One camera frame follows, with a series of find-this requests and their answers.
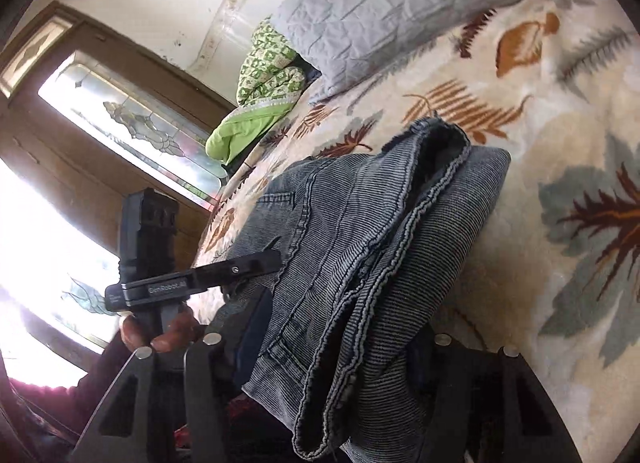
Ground cream leaf pattern blanket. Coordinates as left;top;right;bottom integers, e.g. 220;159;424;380
196;0;639;462

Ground grey denim pants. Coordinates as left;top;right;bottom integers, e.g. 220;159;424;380
230;119;511;462

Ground left hand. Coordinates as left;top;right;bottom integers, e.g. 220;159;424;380
120;305;202;353

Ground dark red left sleeve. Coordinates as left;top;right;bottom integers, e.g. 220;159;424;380
9;334;146;438

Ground green patterned quilt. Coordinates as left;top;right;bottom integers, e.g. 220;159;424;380
205;18;320;166

